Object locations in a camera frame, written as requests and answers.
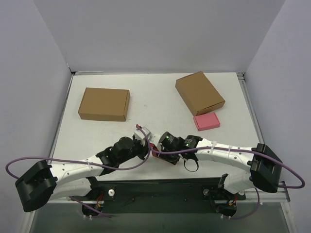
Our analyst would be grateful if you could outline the red paper box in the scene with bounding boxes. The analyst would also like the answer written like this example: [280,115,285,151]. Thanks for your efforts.
[151,144,166,161]

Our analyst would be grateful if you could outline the brown cardboard box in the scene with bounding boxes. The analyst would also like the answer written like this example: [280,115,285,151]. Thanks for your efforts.
[78,87,130,122]
[175,71,225,116]

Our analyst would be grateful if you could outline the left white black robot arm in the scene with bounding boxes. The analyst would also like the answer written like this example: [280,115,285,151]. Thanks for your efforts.
[15,136,149,212]

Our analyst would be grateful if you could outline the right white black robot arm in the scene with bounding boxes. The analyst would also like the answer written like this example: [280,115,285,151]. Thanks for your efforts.
[155,132,282,194]

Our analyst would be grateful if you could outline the pink paper box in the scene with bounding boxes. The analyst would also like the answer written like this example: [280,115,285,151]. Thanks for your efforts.
[193,113,220,131]

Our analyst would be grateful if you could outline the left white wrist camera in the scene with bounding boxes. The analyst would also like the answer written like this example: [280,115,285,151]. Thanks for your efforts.
[134,125,156,145]

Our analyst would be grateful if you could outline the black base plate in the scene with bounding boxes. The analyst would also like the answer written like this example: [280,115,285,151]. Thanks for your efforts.
[75,178,246,214]

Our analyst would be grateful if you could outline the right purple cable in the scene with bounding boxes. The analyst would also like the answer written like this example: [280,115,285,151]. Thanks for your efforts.
[151,148,306,219]

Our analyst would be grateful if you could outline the purple cable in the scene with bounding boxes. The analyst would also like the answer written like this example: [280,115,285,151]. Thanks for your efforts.
[151,148,306,219]
[5,124,154,218]

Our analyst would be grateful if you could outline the aluminium frame rail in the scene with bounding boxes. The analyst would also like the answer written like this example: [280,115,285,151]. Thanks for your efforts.
[28,181,291,204]

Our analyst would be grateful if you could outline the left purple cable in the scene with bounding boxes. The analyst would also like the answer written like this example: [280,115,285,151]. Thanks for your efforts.
[5,124,154,218]

